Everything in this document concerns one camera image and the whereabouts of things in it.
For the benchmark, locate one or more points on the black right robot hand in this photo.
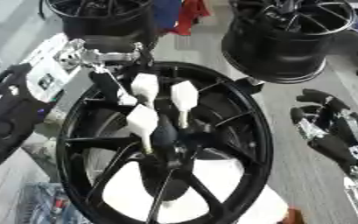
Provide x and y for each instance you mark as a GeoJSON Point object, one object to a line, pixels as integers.
{"type": "Point", "coordinates": [335, 144]}

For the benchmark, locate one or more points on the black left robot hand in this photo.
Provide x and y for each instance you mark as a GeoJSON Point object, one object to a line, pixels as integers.
{"type": "Point", "coordinates": [109, 83]}

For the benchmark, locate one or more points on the white pin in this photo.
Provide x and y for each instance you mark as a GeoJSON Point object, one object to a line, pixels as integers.
{"type": "Point", "coordinates": [184, 94]}
{"type": "Point", "coordinates": [142, 121]}
{"type": "Point", "coordinates": [146, 86]}

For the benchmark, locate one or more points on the black wheel rim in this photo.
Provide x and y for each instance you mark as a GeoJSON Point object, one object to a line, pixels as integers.
{"type": "Point", "coordinates": [110, 20]}
{"type": "Point", "coordinates": [273, 49]}

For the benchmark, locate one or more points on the black spoked wheel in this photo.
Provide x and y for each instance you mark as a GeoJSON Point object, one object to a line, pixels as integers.
{"type": "Point", "coordinates": [240, 122]}

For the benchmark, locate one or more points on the white wheel stand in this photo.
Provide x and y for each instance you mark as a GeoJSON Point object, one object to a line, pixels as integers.
{"type": "Point", "coordinates": [128, 189]}

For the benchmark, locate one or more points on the brown object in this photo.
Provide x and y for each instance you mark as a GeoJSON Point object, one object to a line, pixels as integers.
{"type": "Point", "coordinates": [294, 216]}

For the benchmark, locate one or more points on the blue cloth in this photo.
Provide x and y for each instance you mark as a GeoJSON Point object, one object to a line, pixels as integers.
{"type": "Point", "coordinates": [165, 11]}

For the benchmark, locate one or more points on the red cloth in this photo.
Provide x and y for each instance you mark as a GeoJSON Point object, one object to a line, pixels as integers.
{"type": "Point", "coordinates": [191, 14]}

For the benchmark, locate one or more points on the blue patterned object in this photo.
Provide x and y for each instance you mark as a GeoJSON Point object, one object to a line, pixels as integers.
{"type": "Point", "coordinates": [44, 204]}

